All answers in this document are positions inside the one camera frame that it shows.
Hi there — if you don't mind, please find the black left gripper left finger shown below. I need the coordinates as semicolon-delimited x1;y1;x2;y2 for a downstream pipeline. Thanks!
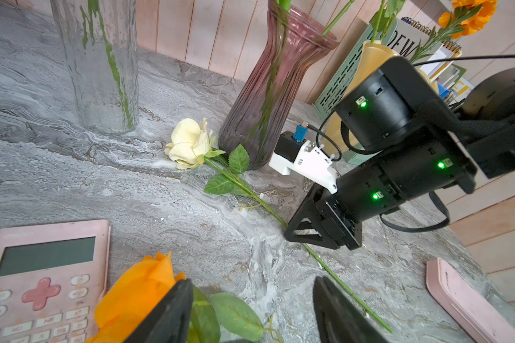
124;280;193;343

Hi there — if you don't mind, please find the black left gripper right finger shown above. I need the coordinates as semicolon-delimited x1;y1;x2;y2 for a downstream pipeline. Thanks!
313;277;387;343

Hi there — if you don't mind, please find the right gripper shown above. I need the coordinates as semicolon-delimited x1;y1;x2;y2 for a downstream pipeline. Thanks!
284;171;403;250

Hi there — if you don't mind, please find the orange marigold flower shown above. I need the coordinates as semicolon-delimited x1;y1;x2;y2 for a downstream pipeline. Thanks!
410;0;498;62

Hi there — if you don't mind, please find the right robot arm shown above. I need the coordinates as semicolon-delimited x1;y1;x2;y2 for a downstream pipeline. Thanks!
285;57;515;250

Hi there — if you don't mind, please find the orange rose on table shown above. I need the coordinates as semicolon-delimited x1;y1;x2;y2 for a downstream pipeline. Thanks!
90;253;281;342

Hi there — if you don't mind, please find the dark purple glass vase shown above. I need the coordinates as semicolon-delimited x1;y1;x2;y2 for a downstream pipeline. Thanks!
218;1;339;170

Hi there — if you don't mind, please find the pink calculator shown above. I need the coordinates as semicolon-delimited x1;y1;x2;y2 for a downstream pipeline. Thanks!
0;220;111;342

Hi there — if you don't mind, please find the mint green file organizer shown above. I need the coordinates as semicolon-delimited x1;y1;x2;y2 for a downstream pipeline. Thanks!
313;19;399;161

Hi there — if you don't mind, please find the pink case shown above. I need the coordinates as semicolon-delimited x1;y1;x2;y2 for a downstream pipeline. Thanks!
426;258;515;342

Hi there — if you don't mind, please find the yellow ruffled vase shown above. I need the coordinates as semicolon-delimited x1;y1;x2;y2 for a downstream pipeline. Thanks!
326;41;439;154

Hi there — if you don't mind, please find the clear glass vase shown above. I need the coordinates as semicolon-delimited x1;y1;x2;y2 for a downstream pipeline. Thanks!
51;0;139;134

